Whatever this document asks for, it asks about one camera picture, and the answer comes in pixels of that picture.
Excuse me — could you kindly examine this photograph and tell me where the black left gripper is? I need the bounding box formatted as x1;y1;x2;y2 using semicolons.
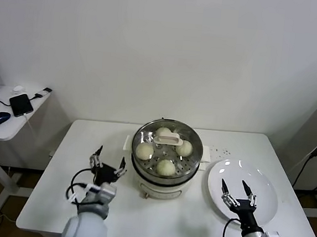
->
87;144;130;187

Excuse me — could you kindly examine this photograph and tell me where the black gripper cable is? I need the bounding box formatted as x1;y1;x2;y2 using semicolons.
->
65;166;96;208
222;217;243;237

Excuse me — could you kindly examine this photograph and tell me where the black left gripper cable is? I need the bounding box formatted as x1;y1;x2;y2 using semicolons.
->
65;166;96;208

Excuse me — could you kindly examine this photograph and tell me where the white charging cable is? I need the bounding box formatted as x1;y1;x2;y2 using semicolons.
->
19;114;41;148

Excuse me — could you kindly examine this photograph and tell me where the white steamed baozi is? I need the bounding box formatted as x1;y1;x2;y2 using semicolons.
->
134;143;155;162
155;159;177;178
175;140;195;158
155;126;174;139

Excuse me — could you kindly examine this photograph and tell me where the steel steamer basket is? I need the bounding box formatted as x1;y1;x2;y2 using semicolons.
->
119;115;216;185

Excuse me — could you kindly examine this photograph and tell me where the white side desk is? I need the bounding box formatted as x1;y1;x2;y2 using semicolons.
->
0;84;53;216

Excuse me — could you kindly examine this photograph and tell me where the cream electric cooker base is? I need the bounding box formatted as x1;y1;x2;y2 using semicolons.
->
128;155;212;206

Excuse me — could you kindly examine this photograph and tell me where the white round plate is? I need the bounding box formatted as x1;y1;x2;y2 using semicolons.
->
204;157;282;228

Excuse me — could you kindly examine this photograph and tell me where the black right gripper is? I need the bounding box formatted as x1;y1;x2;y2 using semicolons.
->
218;178;263;232

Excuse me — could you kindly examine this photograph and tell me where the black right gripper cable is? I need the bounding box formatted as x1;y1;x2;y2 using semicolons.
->
222;217;243;237

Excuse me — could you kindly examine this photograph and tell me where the black smartphone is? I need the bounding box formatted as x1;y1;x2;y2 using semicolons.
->
8;92;35;119

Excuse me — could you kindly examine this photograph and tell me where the glass pot lid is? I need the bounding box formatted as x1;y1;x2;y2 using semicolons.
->
129;117;205;183

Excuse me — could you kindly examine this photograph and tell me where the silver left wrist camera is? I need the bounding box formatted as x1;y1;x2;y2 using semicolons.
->
84;181;118;204

